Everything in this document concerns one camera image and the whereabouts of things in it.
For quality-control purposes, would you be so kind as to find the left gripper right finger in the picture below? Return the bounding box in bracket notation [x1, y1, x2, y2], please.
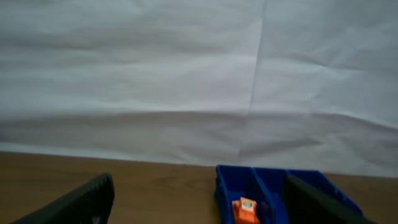
[282, 175, 379, 224]

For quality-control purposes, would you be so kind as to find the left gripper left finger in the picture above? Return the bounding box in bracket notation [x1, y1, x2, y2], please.
[11, 172, 115, 224]

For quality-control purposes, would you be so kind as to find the orange candy box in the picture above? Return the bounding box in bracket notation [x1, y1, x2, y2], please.
[238, 197, 261, 224]
[232, 200, 242, 224]

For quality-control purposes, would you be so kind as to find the blue tray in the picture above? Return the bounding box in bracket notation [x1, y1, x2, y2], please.
[213, 164, 366, 224]

